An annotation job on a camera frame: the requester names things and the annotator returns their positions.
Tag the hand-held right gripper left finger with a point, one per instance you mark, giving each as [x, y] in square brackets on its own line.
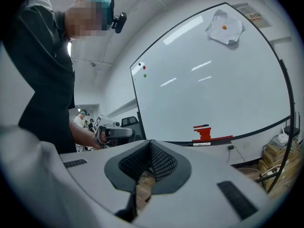
[95, 170]

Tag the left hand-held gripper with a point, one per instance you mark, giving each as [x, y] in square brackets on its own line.
[116, 132]

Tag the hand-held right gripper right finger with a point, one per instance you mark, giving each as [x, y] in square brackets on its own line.
[202, 193]

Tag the black marker pen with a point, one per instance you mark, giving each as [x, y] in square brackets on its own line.
[202, 144]

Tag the person's left forearm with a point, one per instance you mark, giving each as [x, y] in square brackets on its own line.
[80, 134]

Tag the large white whiteboard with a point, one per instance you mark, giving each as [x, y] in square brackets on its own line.
[213, 91]

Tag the person's left hand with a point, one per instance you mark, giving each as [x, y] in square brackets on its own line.
[101, 140]

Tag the black office chair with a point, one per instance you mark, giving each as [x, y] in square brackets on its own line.
[129, 121]

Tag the black power adapter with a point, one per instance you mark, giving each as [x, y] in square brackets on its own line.
[230, 147]

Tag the stack of cardboard boxes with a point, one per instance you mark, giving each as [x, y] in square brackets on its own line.
[275, 160]

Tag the person in dark shirt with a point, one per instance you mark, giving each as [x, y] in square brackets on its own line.
[42, 79]

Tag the white router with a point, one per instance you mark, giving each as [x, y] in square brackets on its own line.
[282, 138]

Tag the black router with antennas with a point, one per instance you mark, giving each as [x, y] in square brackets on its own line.
[293, 128]

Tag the person's head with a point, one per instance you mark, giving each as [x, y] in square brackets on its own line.
[83, 20]

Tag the crumpled white paper sheet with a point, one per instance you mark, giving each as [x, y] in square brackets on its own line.
[225, 32]

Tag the black head camera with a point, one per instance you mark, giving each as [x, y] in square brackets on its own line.
[120, 21]

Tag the wall notice paper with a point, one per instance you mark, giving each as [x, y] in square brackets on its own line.
[254, 15]

